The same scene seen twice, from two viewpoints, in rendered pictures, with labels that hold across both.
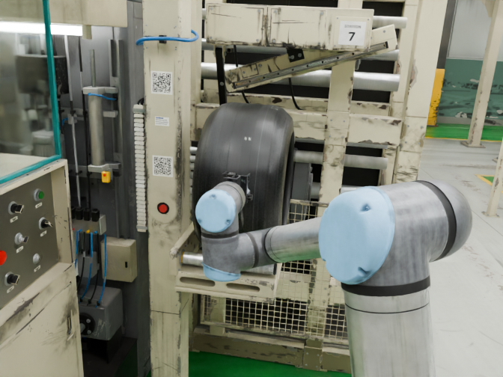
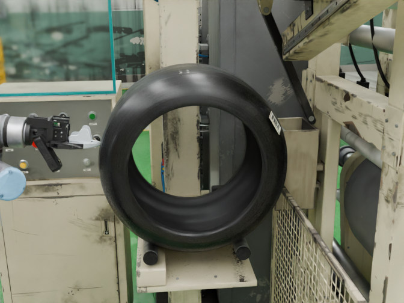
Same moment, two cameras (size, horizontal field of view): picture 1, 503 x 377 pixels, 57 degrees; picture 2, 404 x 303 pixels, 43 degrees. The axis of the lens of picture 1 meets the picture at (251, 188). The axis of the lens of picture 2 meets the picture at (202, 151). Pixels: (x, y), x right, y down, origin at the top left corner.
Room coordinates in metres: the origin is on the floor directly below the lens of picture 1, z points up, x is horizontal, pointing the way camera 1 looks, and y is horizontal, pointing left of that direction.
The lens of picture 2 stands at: (1.29, -1.45, 1.64)
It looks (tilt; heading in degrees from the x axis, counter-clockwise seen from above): 17 degrees down; 76
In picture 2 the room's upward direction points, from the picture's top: 1 degrees counter-clockwise
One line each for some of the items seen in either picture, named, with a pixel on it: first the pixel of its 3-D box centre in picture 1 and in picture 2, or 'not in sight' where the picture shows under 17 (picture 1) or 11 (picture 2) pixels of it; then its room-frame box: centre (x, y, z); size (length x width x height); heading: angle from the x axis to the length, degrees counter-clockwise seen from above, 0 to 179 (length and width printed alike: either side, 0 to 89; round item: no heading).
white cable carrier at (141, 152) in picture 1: (144, 169); not in sight; (1.64, 0.40, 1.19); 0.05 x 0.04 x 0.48; 171
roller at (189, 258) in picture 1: (227, 262); (150, 232); (1.50, 0.07, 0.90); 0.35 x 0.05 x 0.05; 81
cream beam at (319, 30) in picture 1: (290, 28); not in sight; (1.91, -0.12, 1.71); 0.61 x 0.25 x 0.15; 81
